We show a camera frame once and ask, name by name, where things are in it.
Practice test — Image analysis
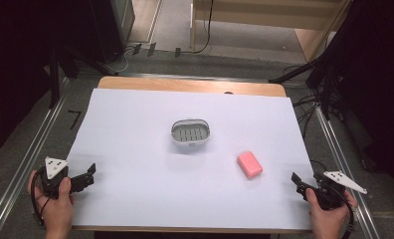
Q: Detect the white and grey soap dish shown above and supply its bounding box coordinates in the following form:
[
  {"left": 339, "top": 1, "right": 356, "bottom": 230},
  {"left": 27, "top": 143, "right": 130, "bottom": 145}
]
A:
[{"left": 170, "top": 118, "right": 212, "bottom": 147}]

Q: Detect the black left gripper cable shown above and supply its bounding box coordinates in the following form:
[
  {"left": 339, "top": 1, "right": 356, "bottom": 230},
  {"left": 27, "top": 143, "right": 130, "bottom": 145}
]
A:
[{"left": 30, "top": 170, "right": 52, "bottom": 227}]

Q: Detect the bundle of black cables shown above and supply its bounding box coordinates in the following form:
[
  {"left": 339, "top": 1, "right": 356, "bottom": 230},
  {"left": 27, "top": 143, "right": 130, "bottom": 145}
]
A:
[{"left": 292, "top": 94, "right": 322, "bottom": 137}]

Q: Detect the person's right hand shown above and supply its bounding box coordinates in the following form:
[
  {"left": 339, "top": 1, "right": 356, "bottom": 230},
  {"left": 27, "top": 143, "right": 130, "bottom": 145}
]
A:
[{"left": 304, "top": 186, "right": 359, "bottom": 239}]

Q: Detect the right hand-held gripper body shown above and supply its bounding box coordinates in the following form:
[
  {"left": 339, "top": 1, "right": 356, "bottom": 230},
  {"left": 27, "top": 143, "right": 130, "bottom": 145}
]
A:
[{"left": 311, "top": 170, "right": 368, "bottom": 212}]

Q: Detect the white floor cable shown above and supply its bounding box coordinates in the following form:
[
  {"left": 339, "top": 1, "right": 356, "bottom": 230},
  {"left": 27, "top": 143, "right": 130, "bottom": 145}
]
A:
[{"left": 103, "top": 45, "right": 134, "bottom": 75}]

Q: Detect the black stand leg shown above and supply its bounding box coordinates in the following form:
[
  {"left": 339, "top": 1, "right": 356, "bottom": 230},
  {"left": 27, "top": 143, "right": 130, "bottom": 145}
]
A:
[{"left": 268, "top": 54, "right": 328, "bottom": 85}]

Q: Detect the long black floor cable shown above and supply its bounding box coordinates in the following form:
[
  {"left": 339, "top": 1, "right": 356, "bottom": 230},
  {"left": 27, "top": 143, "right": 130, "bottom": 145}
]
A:
[{"left": 192, "top": 0, "right": 215, "bottom": 55}]

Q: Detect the wooden table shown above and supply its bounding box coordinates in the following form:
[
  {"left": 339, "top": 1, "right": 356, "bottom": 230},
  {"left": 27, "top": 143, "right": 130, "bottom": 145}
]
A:
[{"left": 71, "top": 76, "right": 314, "bottom": 235}]

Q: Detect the white paper sheet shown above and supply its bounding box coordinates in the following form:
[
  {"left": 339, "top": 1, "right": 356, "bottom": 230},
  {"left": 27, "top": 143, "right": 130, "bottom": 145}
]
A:
[{"left": 66, "top": 88, "right": 316, "bottom": 232}]

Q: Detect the pink soap bar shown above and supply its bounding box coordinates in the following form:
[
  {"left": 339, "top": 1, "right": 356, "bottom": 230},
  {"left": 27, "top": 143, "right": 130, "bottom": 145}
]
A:
[{"left": 236, "top": 150, "right": 264, "bottom": 180}]

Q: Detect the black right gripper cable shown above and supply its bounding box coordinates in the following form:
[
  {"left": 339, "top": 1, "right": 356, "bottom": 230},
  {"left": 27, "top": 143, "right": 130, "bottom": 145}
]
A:
[{"left": 340, "top": 190, "right": 356, "bottom": 239}]

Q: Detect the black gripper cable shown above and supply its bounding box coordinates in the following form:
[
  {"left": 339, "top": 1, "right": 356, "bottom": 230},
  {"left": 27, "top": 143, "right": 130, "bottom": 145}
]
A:
[
  {"left": 30, "top": 170, "right": 52, "bottom": 227},
  {"left": 340, "top": 190, "right": 356, "bottom": 239}
]

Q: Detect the black curtain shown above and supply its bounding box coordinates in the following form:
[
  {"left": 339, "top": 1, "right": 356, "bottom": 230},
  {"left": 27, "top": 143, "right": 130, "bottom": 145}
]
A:
[
  {"left": 308, "top": 0, "right": 394, "bottom": 197},
  {"left": 0, "top": 0, "right": 135, "bottom": 159}
]

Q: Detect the person's left hand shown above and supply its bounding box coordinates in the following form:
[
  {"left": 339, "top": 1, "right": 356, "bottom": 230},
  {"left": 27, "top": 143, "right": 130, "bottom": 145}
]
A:
[{"left": 27, "top": 169, "right": 77, "bottom": 239}]

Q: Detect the metal floor rail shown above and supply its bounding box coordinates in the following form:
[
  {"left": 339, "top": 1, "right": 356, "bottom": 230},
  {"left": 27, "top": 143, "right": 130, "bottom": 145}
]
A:
[
  {"left": 0, "top": 78, "right": 71, "bottom": 239},
  {"left": 313, "top": 103, "right": 382, "bottom": 239}
]

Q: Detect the light wooden shelf unit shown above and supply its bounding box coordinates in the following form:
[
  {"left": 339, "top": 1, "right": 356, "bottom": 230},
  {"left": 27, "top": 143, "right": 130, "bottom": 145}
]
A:
[{"left": 189, "top": 0, "right": 353, "bottom": 64}]

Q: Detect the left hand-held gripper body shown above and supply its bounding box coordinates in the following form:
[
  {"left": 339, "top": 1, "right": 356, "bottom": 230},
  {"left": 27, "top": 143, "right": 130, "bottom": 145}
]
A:
[{"left": 39, "top": 156, "right": 74, "bottom": 200}]

